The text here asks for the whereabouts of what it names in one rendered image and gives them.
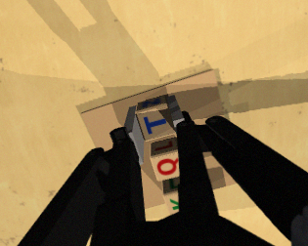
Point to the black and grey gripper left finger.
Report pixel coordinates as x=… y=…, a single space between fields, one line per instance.
x=68 y=220

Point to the tan square mat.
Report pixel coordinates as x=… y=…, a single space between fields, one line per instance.
x=197 y=94

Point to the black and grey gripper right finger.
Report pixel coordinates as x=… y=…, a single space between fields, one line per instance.
x=277 y=186

